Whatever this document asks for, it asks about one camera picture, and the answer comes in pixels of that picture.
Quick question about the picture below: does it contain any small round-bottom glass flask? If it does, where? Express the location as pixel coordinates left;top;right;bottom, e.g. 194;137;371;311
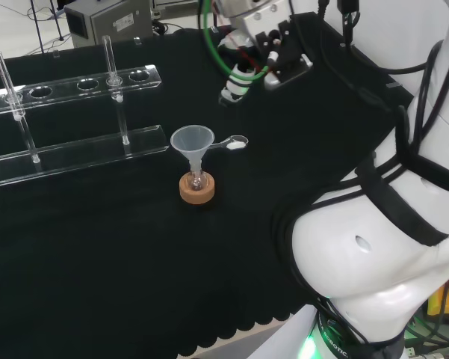
186;170;207;194

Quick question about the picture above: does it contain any black tripod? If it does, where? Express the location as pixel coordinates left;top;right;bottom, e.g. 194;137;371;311
28;0;66;53

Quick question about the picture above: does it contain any black bench cloth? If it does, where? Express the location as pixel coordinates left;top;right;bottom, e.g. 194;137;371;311
0;25;415;359

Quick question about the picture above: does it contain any green cable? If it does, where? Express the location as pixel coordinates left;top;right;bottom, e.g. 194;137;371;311
200;0;270;82

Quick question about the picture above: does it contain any translucent plastic funnel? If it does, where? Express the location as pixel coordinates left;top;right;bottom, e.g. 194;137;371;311
170;125;217;177

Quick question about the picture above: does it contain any cork ring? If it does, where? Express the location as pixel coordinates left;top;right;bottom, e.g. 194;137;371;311
179;174;215;206

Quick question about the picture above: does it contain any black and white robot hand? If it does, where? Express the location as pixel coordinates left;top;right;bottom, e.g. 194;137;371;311
217;9;315;108

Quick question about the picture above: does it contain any grey metal box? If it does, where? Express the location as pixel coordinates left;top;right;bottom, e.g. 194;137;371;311
64;0;152;49

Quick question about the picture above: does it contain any clear acrylic funnel stand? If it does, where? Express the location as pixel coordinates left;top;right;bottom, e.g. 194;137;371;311
0;35;171;187

